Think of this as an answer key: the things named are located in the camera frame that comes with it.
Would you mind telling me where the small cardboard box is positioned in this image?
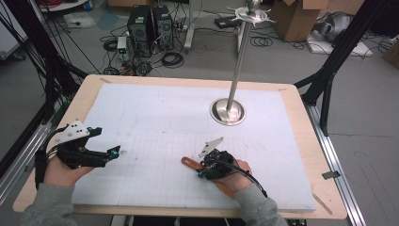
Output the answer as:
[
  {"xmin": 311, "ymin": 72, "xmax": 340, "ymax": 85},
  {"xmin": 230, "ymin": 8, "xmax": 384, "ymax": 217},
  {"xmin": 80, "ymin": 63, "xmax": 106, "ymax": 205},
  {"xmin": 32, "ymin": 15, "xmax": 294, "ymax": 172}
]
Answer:
[{"xmin": 381, "ymin": 37, "xmax": 399, "ymax": 70}]

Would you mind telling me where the white flat board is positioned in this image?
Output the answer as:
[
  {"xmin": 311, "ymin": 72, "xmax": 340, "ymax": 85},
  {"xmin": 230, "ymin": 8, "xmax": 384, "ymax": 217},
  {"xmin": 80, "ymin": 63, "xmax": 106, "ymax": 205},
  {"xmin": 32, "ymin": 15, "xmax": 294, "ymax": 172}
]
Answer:
[{"xmin": 305, "ymin": 33, "xmax": 375, "ymax": 58}]

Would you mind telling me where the black flat device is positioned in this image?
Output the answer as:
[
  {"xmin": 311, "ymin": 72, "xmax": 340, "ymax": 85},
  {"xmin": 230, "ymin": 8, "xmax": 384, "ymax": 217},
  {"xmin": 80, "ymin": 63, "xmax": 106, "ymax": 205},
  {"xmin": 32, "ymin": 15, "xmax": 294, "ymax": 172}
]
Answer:
[{"xmin": 214, "ymin": 15, "xmax": 243, "ymax": 30}]

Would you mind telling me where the white cabinet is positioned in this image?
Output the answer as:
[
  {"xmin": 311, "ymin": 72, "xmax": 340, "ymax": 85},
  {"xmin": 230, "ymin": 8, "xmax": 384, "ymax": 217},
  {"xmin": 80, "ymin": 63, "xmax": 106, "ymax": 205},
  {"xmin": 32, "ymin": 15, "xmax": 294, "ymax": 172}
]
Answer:
[{"xmin": 0, "ymin": 0, "xmax": 30, "ymax": 61}]

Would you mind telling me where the white foam mat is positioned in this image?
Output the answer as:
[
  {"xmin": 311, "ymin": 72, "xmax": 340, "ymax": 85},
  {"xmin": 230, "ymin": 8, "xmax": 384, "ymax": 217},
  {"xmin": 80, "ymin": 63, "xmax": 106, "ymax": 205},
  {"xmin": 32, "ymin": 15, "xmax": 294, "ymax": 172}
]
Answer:
[{"xmin": 71, "ymin": 82, "xmax": 317, "ymax": 212}]

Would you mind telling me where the metal stand with hooks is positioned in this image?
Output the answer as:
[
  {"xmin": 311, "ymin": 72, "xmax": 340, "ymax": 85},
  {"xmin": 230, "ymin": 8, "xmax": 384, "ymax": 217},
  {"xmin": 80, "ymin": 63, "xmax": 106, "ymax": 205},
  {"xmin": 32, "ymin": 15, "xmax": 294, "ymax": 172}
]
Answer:
[{"xmin": 209, "ymin": 0, "xmax": 278, "ymax": 127}]

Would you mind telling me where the wooden rice paddle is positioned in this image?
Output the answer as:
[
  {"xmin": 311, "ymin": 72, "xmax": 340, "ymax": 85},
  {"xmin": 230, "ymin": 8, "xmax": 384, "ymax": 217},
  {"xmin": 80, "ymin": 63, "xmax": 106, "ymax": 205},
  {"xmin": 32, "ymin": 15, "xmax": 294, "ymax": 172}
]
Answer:
[{"xmin": 181, "ymin": 155, "xmax": 237, "ymax": 200}]

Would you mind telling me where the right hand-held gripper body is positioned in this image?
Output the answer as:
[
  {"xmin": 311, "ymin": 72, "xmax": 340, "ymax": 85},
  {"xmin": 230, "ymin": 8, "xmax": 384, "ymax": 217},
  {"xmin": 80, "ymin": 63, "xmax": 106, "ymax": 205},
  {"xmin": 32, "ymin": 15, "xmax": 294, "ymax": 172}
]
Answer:
[{"xmin": 198, "ymin": 136, "xmax": 235, "ymax": 182}]

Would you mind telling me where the grey metal bracket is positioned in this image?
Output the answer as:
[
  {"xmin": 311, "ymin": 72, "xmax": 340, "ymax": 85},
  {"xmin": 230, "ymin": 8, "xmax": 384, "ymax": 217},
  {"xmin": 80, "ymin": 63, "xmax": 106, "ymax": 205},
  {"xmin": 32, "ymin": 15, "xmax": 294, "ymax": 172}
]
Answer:
[{"xmin": 321, "ymin": 169, "xmax": 342, "ymax": 181}]

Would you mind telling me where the right hand-held gripper black cable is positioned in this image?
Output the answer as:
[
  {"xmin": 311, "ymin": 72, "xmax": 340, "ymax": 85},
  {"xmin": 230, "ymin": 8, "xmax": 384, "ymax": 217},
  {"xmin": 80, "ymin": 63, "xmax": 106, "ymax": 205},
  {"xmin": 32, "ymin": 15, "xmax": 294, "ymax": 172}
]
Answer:
[{"xmin": 215, "ymin": 157, "xmax": 269, "ymax": 200}]

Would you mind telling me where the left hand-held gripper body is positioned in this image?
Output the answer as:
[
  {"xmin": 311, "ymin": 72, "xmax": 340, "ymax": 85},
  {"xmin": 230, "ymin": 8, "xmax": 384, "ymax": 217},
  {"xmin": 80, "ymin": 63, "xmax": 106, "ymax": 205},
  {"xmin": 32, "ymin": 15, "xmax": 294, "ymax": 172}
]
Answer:
[{"xmin": 55, "ymin": 119, "xmax": 111, "ymax": 170}]

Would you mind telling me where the thick coiled black cable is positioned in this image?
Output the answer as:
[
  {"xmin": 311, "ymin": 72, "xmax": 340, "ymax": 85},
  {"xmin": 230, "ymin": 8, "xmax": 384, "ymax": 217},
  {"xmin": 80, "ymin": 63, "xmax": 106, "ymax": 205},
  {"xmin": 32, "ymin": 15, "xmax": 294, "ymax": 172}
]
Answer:
[{"xmin": 160, "ymin": 50, "xmax": 185, "ymax": 69}]

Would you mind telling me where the aluminium rail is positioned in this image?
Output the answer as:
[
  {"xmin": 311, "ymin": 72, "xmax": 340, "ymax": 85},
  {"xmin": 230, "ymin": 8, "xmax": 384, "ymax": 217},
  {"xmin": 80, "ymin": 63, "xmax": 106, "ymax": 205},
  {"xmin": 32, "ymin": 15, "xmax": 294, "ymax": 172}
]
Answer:
[
  {"xmin": 304, "ymin": 103, "xmax": 367, "ymax": 226},
  {"xmin": 0, "ymin": 121, "xmax": 55, "ymax": 206}
]

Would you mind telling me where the slim black computer tower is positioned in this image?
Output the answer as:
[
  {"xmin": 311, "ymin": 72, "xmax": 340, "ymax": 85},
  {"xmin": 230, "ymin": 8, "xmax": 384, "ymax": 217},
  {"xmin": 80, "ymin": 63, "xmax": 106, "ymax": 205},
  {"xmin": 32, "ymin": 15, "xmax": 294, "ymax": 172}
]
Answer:
[{"xmin": 152, "ymin": 4, "xmax": 175, "ymax": 52}]

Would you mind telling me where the person's right hand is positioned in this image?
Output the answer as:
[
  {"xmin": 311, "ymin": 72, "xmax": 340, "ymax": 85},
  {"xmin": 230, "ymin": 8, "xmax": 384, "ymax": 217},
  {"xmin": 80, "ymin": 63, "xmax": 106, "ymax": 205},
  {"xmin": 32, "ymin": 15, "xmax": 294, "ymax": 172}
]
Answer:
[{"xmin": 212, "ymin": 158, "xmax": 254, "ymax": 195}]

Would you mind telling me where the person's left hand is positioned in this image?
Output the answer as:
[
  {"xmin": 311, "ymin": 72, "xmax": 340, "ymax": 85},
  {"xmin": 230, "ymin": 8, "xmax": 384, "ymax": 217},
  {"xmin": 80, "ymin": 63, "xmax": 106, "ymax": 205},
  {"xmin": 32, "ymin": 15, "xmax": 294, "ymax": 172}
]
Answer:
[{"xmin": 42, "ymin": 154, "xmax": 96, "ymax": 188}]

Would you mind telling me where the left hand-held gripper black cable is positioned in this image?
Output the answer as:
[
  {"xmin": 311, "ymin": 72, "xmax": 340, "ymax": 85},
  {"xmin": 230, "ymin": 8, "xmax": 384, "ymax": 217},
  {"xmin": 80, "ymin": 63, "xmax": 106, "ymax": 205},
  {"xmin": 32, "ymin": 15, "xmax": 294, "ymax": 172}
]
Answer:
[{"xmin": 33, "ymin": 124, "xmax": 70, "ymax": 190}]

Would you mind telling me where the open cardboard box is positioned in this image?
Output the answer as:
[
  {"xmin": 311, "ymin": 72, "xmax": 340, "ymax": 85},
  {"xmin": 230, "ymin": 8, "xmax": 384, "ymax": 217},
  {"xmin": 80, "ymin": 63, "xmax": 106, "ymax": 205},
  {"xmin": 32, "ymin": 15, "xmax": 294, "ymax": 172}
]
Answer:
[{"xmin": 269, "ymin": 0, "xmax": 331, "ymax": 43}]

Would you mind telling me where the large black computer tower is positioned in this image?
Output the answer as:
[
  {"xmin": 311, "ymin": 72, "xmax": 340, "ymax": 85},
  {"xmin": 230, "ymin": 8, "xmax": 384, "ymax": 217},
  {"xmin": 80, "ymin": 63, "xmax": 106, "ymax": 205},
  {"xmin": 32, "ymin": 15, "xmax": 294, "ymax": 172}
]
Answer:
[{"xmin": 126, "ymin": 4, "xmax": 155, "ymax": 58}]

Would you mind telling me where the black metal frame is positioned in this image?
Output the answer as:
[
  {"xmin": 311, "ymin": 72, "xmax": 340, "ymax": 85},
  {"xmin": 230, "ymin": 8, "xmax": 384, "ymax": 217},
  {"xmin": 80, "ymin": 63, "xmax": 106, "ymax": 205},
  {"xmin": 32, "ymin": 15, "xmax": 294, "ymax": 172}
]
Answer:
[
  {"xmin": 294, "ymin": 0, "xmax": 391, "ymax": 137},
  {"xmin": 0, "ymin": 0, "xmax": 89, "ymax": 180}
]

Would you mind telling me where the hand-held gripper black cable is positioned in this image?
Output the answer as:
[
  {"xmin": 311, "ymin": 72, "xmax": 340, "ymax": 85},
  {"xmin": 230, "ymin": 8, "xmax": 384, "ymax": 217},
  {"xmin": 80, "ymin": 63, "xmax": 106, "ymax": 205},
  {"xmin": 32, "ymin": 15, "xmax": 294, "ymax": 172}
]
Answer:
[
  {"xmin": 215, "ymin": 157, "xmax": 269, "ymax": 200},
  {"xmin": 33, "ymin": 124, "xmax": 70, "ymax": 190}
]

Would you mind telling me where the thin coiled black cable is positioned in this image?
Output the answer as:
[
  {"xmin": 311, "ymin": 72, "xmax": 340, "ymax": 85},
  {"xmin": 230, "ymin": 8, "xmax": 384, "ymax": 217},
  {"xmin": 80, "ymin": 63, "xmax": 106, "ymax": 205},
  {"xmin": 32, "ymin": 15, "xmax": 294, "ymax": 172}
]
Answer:
[{"xmin": 249, "ymin": 35, "xmax": 275, "ymax": 48}]

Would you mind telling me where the white desk leg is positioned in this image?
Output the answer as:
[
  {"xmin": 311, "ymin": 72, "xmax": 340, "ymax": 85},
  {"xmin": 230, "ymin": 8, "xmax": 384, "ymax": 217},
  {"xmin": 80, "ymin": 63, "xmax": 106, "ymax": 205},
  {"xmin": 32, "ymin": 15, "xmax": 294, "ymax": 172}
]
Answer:
[{"xmin": 184, "ymin": 0, "xmax": 196, "ymax": 54}]

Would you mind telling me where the small white power box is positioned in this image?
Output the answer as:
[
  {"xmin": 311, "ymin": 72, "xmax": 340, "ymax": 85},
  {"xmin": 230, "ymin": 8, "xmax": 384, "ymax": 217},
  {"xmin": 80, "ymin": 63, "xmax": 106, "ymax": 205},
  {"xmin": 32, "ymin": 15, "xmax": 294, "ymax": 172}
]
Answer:
[{"xmin": 116, "ymin": 36, "xmax": 128, "ymax": 55}]

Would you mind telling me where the grey bag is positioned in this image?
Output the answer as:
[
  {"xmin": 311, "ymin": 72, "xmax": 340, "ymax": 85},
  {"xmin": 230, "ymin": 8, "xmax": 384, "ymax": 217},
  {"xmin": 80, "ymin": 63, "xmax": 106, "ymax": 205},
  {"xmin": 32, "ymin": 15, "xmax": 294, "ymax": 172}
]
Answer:
[{"xmin": 312, "ymin": 11, "xmax": 355, "ymax": 43}]

